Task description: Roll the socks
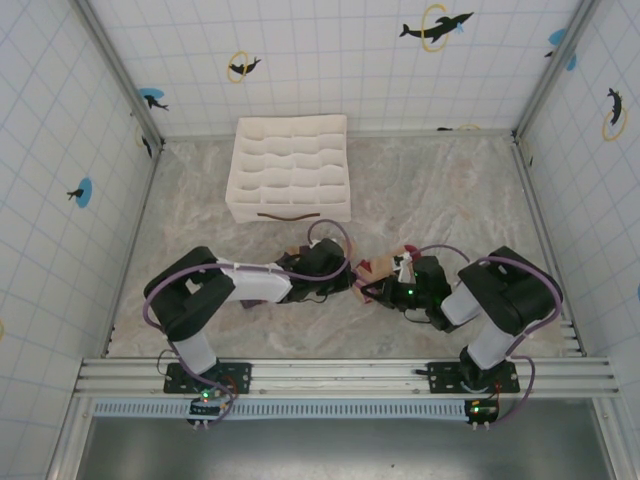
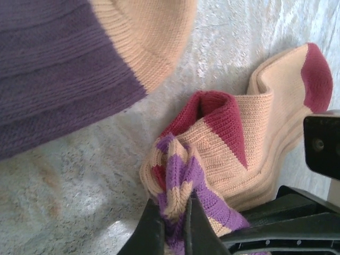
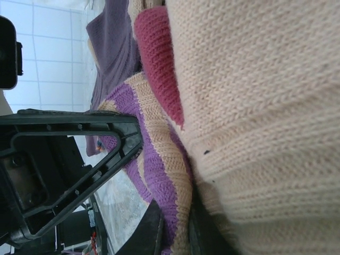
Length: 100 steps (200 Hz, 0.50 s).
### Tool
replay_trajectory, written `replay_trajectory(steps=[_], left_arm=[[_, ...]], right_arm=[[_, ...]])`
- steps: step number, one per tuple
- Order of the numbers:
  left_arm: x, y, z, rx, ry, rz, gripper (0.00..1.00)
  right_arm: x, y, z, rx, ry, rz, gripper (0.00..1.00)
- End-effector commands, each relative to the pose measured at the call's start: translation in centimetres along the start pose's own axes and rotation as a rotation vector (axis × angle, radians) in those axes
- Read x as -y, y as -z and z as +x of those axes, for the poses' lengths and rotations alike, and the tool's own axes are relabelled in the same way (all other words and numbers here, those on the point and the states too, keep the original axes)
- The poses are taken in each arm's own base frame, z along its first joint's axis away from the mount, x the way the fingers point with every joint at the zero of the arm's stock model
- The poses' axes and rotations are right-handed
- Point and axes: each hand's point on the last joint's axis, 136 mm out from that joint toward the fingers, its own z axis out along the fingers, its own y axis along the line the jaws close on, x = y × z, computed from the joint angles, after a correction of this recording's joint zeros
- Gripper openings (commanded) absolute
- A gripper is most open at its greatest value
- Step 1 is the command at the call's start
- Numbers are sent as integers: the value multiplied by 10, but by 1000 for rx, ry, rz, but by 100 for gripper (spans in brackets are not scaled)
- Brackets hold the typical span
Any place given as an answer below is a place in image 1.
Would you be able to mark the tan sock with red toe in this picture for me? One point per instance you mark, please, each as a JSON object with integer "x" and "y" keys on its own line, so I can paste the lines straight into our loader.
{"x": 380, "y": 265}

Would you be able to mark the purple sock with tan toe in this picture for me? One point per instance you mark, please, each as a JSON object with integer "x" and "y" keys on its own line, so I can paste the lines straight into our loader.
{"x": 252, "y": 304}

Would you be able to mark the white fabric organizer box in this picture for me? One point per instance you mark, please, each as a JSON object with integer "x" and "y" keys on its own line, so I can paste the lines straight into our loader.
{"x": 290, "y": 165}

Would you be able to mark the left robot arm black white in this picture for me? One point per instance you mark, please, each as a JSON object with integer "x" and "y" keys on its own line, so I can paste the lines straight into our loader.
{"x": 200, "y": 295}

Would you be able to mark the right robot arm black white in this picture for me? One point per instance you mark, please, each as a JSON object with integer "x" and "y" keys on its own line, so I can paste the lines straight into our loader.
{"x": 510, "y": 290}

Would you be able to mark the shark sticker blue circle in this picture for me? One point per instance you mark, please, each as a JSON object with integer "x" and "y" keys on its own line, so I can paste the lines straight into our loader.
{"x": 152, "y": 100}

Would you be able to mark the fish sticker blue oval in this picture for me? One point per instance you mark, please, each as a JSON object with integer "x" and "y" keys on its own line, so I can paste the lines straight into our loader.
{"x": 82, "y": 192}

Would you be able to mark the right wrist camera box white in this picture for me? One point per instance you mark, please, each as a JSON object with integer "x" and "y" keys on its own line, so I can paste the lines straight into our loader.
{"x": 404, "y": 265}

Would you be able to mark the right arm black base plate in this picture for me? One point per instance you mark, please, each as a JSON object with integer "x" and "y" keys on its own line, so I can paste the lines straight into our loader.
{"x": 440, "y": 375}

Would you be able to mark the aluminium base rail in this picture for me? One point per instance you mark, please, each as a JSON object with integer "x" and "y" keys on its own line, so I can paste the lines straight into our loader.
{"x": 325, "y": 370}

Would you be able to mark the aluminium table edge rail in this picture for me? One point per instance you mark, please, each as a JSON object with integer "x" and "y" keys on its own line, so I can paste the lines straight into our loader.
{"x": 542, "y": 235}
{"x": 135, "y": 250}
{"x": 425, "y": 134}

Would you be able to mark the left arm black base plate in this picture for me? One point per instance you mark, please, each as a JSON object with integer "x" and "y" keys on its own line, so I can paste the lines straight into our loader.
{"x": 240, "y": 372}

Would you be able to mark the aluminium corner post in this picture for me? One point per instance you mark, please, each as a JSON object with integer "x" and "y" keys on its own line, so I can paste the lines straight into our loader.
{"x": 120, "y": 70}
{"x": 555, "y": 70}

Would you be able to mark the blue patch wall sticker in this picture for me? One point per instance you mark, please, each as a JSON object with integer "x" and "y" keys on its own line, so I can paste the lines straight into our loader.
{"x": 559, "y": 37}

